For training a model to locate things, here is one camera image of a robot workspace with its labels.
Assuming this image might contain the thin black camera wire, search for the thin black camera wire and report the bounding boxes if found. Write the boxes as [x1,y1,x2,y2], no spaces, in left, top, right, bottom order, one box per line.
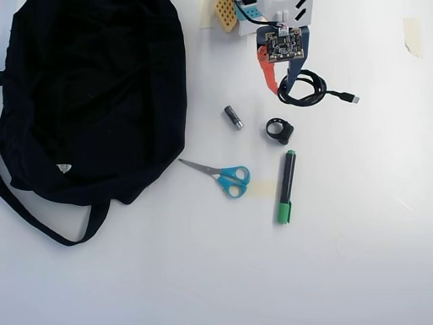
[236,7,286,30]

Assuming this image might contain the blue handled scissors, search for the blue handled scissors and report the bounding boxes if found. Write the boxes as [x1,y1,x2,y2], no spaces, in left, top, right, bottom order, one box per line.
[177,157,252,199]

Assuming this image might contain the green black marker pen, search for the green black marker pen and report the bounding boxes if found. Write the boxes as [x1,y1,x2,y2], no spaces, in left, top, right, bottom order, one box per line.
[277,149,299,225]

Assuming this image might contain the camera circuit board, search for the camera circuit board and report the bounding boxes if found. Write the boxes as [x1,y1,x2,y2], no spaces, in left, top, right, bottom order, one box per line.
[264,26,304,64]

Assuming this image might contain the black plastic ring clip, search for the black plastic ring clip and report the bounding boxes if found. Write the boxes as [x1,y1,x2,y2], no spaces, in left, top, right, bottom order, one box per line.
[264,116,295,146]

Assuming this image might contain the black braided usb cable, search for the black braided usb cable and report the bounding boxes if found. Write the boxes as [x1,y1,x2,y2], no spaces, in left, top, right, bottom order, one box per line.
[277,68,361,108]

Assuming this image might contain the black aa battery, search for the black aa battery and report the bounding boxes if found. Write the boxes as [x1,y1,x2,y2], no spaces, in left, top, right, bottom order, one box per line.
[223,105,245,131]

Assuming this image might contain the black fabric bag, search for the black fabric bag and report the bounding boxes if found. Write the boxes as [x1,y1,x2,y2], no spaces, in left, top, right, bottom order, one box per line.
[0,0,189,248]

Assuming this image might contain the beige masking tape strip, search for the beige masking tape strip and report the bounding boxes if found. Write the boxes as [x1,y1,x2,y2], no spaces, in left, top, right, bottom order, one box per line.
[250,179,279,198]
[198,0,217,29]
[403,16,424,59]

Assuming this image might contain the blue grey gripper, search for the blue grey gripper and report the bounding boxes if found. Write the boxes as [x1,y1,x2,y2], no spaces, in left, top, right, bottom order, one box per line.
[255,25,311,95]

